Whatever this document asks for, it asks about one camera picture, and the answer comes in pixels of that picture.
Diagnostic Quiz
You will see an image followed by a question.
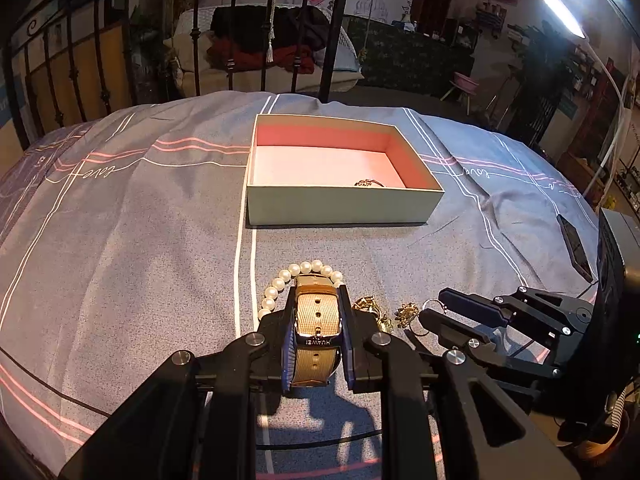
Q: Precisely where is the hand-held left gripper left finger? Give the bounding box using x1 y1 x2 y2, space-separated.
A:
59 291 302 480

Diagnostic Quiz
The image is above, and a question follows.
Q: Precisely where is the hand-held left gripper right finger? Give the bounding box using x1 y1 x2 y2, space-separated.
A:
339 284 582 480

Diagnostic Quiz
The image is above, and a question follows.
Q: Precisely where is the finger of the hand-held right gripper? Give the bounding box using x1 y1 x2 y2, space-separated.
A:
438 286 596 337
418 308 563 382

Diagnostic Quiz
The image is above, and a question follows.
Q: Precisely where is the gold strap wristwatch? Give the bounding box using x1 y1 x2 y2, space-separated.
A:
292 274 347 389

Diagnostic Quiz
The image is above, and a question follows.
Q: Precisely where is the cardboard box with pink inside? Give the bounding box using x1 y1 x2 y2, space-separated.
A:
244 113 446 227

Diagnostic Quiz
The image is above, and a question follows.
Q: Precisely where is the black smartphone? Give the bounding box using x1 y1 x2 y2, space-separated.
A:
556 213 595 283

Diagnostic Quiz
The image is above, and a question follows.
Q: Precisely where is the grey striped bed blanket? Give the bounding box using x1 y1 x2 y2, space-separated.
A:
0 91 617 480

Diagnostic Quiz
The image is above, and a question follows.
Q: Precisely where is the pink plastic chair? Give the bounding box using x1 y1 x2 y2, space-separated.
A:
439 71 482 115

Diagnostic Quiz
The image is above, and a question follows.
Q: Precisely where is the table with green patterned cloth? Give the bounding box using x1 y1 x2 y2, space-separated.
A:
347 15 476 97

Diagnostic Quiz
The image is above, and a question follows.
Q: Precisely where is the pile of clothes on bench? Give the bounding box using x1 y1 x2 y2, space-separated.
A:
169 5 366 97

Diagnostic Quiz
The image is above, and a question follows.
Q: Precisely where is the white desk lamp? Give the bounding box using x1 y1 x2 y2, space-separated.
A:
532 0 640 202

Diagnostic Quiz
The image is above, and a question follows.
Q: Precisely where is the pile of dark clothes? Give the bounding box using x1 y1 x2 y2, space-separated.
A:
207 5 332 74

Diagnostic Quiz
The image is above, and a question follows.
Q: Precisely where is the gold chain jewelry piece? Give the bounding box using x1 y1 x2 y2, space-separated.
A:
352 296 394 332
394 302 421 329

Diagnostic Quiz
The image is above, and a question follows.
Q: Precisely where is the white pearl bracelet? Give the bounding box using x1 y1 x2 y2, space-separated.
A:
257 259 346 322

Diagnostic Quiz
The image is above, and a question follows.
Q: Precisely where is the black cable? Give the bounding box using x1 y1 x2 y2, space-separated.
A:
255 427 387 451

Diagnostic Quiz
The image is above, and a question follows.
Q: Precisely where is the hanging white tassel cord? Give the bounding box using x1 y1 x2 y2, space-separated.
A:
264 0 281 64

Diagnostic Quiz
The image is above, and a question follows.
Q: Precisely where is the black metal bed frame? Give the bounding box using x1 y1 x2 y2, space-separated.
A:
2 0 362 152

